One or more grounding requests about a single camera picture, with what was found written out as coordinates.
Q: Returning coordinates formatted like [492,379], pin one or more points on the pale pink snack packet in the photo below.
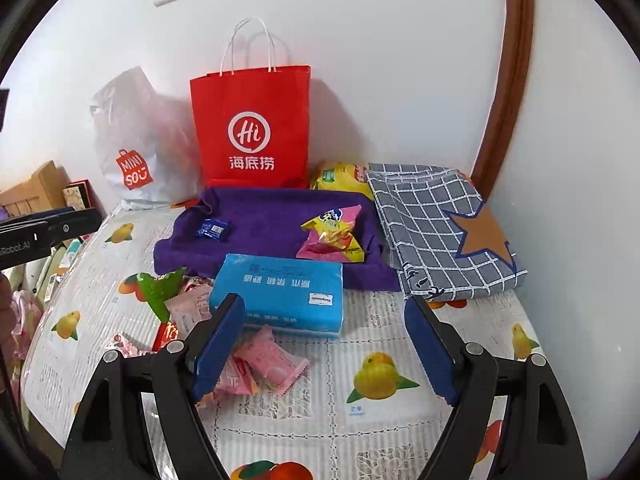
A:
[190,305]

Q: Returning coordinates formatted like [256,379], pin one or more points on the green snack packet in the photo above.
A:
[160,290]

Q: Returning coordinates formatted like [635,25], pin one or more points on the blue tissue pack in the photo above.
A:
[280,290]

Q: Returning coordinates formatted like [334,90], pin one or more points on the pink printed cloth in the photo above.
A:
[25,320]

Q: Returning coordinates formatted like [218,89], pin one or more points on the purple towel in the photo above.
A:
[270,210]

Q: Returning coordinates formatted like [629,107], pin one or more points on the yellow and pink snack packet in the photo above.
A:
[332,235]

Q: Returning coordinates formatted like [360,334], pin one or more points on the light wooden furniture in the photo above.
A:
[30,190]

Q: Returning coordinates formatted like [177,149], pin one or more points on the red snack packet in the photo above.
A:
[167,335]

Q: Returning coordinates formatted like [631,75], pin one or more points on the yellow chip bag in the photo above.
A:
[335,180]

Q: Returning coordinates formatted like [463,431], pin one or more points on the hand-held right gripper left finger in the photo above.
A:
[220,346]

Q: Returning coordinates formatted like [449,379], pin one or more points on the white plastic bag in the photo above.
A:
[130,160]

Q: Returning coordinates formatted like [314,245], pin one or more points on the brown wooden door frame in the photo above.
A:
[515,60]

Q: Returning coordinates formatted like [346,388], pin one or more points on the small blue candy packet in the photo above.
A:
[212,230]

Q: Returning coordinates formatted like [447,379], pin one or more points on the dark red box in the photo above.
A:
[80,192]

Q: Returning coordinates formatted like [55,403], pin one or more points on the grey checked cloth with star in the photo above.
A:
[425,220]

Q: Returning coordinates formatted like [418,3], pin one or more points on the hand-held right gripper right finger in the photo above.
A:
[430,355]

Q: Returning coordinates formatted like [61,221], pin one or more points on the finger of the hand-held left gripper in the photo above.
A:
[70,225]

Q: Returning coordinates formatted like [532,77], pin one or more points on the pink striped snack packet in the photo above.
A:
[125,345]

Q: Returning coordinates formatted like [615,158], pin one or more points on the red paper bag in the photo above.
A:
[250,110]

